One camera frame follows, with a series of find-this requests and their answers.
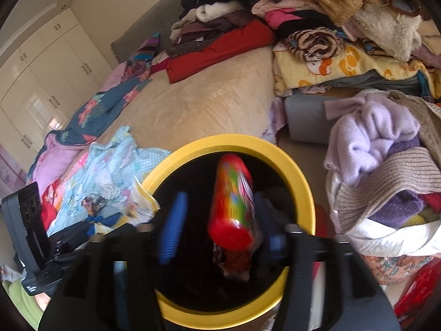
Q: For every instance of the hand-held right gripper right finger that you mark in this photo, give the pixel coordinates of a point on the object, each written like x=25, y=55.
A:
x=275, y=244

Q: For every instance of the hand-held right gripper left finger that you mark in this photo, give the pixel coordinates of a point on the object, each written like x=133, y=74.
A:
x=172, y=227

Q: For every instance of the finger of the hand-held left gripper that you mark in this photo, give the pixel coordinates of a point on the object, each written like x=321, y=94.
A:
x=72, y=232

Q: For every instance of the blue plastic wrapper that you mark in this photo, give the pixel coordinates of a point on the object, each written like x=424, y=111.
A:
x=103, y=221

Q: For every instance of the dark snack wrapper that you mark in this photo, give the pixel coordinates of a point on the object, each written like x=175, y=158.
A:
x=93, y=203

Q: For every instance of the reddish wrapper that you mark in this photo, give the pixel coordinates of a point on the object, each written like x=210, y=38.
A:
x=234, y=263

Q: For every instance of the plain white foam net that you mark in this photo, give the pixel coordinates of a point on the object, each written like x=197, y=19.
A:
x=110, y=191

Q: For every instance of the red colourful snack packet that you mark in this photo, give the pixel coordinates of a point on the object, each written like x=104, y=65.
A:
x=231, y=207

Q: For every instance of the yellow-rimmed black trash bin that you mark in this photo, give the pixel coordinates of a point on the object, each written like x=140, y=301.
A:
x=224, y=139

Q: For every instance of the person's left forearm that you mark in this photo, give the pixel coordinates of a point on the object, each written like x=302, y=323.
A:
x=17, y=300

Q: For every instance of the red floral garment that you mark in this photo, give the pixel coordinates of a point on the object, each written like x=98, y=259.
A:
x=50, y=212

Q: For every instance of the pink cartoon cabinet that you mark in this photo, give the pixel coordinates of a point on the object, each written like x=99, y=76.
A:
x=10, y=172

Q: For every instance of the pink cartoon blanket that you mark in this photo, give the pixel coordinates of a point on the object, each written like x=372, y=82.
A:
x=77, y=165

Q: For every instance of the light blue cartoon blanket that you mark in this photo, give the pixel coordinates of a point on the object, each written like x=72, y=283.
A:
x=113, y=158

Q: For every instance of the white laundry bag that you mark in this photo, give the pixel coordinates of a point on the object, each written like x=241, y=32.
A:
x=396, y=243

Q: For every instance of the lilac floral cloth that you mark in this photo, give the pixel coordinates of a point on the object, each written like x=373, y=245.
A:
x=274, y=120

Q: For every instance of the blue floral quilt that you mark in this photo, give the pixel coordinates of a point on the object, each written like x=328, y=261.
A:
x=93, y=110

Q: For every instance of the purple knit garment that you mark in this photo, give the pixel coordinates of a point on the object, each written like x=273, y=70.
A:
x=396, y=210

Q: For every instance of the pink printed bag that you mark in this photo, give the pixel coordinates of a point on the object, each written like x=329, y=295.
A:
x=399, y=269

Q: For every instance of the grey box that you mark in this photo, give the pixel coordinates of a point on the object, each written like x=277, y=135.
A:
x=303, y=120

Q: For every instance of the beige bedspread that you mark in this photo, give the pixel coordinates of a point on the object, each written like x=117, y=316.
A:
x=206, y=103

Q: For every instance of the lilac sweater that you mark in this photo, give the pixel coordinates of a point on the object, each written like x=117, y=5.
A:
x=372, y=134

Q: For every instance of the white wardrobe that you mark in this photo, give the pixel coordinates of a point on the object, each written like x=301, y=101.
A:
x=51, y=76

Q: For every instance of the beige knit cardigan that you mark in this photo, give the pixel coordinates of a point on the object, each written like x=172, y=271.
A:
x=406, y=169

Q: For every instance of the red printed plastic bag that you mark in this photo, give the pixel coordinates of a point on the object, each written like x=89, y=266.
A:
x=420, y=293

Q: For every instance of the pale pink pillow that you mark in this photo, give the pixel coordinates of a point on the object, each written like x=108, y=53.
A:
x=115, y=76

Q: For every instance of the striped pillow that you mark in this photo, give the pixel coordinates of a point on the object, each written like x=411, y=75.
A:
x=146, y=48

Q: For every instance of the dark dotted garment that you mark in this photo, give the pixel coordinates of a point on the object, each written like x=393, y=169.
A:
x=193, y=46

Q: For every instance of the red folded cloth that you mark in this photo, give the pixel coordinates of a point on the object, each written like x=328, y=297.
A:
x=224, y=51

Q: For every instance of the grey folded blanket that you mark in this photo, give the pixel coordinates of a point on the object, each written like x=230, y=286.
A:
x=372, y=82

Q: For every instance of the yellow cartoon blanket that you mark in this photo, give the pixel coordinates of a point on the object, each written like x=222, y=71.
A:
x=348, y=65

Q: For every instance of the brown striped plush garment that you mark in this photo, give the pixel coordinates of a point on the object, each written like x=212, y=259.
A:
x=313, y=44

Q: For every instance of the grey padded headboard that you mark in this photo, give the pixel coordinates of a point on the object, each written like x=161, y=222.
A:
x=148, y=24

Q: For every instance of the white fleece garment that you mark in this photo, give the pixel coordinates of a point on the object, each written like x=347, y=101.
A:
x=210, y=12

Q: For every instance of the bright pink garment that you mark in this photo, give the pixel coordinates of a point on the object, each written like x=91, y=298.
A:
x=279, y=19

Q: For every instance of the black garment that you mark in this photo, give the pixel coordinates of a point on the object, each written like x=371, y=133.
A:
x=317, y=17

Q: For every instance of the cream fleece garment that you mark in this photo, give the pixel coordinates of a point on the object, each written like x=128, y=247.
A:
x=389, y=31

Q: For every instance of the pale pink garment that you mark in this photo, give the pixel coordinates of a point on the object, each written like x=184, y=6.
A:
x=275, y=1

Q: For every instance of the peach fleece garment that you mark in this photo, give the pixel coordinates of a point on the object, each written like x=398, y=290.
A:
x=430, y=36

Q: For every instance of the striped garment with brown cuff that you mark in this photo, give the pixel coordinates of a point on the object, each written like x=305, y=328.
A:
x=401, y=5

